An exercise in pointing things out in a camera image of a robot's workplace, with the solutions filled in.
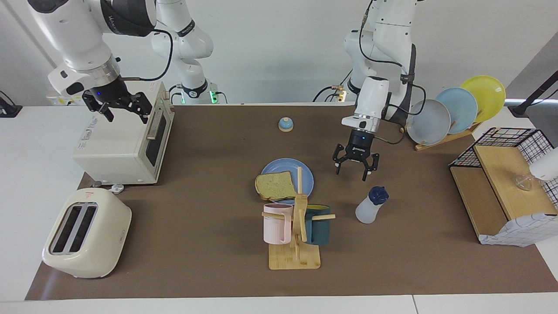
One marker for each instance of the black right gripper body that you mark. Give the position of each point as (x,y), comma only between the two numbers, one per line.
(109,91)

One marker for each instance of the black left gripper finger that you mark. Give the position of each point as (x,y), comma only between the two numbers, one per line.
(371,168)
(339,159)

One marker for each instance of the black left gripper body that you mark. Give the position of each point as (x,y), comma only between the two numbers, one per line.
(359,146)

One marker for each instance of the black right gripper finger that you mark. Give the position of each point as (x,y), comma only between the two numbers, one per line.
(140,104)
(98,107)

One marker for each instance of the white bottle with blue cap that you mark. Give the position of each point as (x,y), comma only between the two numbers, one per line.
(366,211)

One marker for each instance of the toasted bread slice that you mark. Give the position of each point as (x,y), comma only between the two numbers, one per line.
(274,185)

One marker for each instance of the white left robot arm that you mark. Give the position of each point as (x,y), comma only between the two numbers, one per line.
(379,52)

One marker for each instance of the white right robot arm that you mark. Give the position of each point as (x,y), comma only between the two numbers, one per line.
(74,30)

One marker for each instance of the wooden plate rack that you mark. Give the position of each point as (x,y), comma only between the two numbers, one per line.
(440,143)

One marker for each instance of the grey round plate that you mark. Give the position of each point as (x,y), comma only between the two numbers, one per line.
(429,122)

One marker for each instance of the light blue round plate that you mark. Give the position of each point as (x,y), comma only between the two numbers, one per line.
(462,107)

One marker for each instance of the yellow round plate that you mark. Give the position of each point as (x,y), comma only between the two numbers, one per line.
(488,93)

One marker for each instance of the white power strip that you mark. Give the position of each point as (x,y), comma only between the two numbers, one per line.
(59,101)

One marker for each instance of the white toaster oven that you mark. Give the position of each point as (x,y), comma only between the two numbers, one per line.
(117,144)

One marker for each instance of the small blue call bell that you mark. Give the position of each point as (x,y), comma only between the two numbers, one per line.
(285,125)

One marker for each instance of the dark teal mug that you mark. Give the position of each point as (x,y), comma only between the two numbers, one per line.
(320,229)

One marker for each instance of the pink mug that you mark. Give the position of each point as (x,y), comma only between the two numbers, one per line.
(274,226)

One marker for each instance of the wooden mug tree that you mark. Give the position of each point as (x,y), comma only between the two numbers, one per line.
(296,257)

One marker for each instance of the wooden shelf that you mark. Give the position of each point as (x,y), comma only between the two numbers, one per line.
(501,174)

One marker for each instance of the brown table mat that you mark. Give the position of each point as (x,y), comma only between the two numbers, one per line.
(196,226)

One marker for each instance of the cream two-slot toaster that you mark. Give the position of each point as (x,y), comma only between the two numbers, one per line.
(91,244)

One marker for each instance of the clear glass cup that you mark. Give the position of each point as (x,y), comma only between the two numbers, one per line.
(523,182)

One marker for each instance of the white checkered cloth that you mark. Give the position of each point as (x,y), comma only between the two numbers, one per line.
(523,229)

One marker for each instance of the white plastic cylinder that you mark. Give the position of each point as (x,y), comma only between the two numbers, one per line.
(545,168)

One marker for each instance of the black camera stand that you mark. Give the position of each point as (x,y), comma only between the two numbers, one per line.
(534,95)

